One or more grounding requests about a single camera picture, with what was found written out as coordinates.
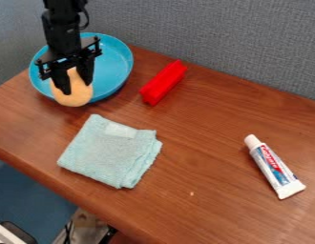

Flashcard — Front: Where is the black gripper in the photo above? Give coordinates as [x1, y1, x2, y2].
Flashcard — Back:
[36, 8, 102, 95]

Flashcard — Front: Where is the black cable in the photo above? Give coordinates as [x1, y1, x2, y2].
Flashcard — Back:
[76, 0, 91, 31]

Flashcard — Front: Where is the red plastic block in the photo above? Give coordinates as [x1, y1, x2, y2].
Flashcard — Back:
[139, 60, 188, 106]

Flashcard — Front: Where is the grey table leg base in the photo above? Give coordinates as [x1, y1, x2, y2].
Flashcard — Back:
[52, 209, 118, 244]

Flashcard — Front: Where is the blue plate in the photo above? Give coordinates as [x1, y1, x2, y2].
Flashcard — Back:
[29, 32, 134, 103]

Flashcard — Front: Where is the white toothpaste tube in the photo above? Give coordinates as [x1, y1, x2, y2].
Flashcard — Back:
[245, 134, 306, 200]

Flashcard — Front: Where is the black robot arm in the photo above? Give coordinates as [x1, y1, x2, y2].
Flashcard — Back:
[35, 0, 102, 95]

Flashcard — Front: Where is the white black object corner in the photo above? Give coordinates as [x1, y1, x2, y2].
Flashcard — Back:
[0, 221, 39, 244]

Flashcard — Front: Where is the light blue cloth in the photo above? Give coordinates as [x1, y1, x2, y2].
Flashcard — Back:
[58, 114, 163, 189]

